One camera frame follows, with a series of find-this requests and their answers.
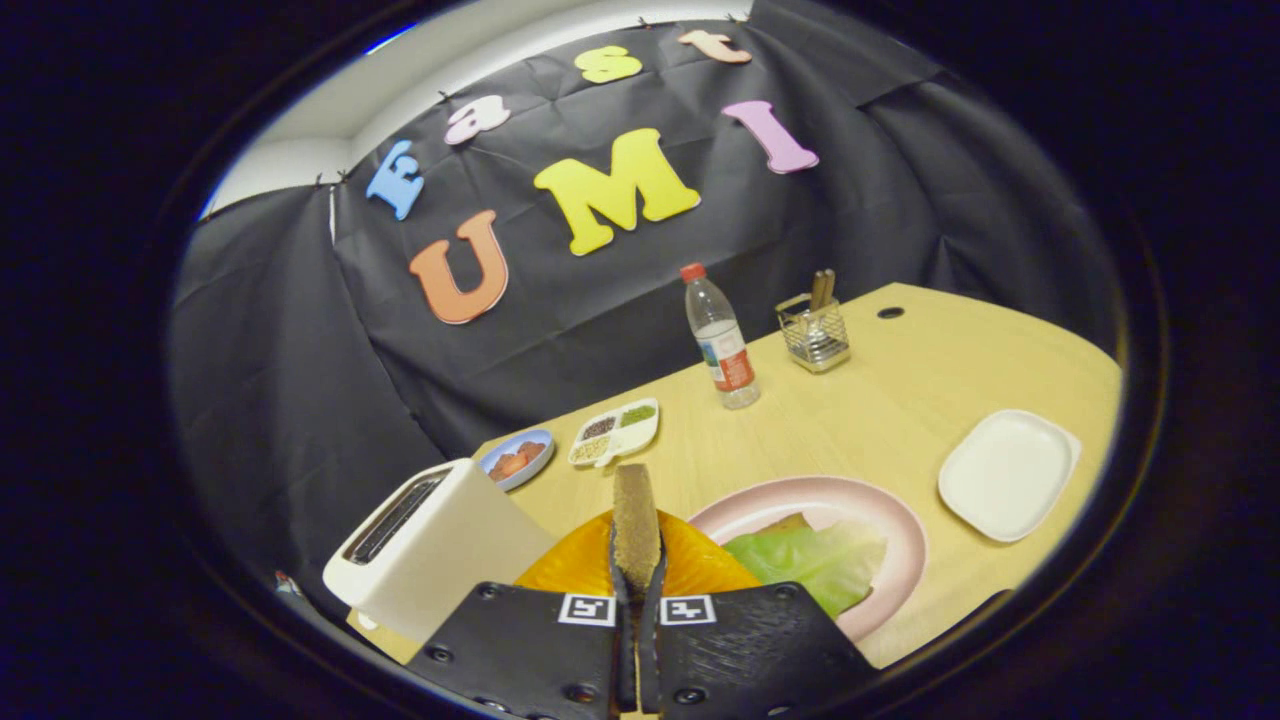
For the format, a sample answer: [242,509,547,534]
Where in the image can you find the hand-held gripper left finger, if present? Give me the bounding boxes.
[408,510,641,720]

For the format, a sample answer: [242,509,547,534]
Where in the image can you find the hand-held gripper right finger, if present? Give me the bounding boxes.
[640,510,881,720]

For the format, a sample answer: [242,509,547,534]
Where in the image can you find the green lettuce leaf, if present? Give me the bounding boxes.
[722,520,889,619]

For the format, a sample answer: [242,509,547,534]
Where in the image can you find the white toaster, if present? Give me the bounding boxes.
[322,458,558,644]

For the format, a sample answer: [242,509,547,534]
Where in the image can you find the small blue plate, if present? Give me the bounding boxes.
[480,428,556,493]

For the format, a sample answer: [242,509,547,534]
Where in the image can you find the pink round plate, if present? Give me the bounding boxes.
[686,475,929,644]

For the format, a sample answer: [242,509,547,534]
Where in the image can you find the red tomato slices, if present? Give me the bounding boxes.
[489,440,547,482]

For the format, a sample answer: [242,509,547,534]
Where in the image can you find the white divided condiment tray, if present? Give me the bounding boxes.
[568,397,661,470]

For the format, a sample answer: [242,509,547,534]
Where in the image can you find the clear plastic water bottle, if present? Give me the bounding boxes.
[680,262,762,411]

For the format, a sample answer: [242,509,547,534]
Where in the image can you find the white rectangular plate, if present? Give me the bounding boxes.
[937,409,1083,544]

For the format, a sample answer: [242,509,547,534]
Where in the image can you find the metal cutlery holder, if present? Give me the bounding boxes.
[775,268,853,375]

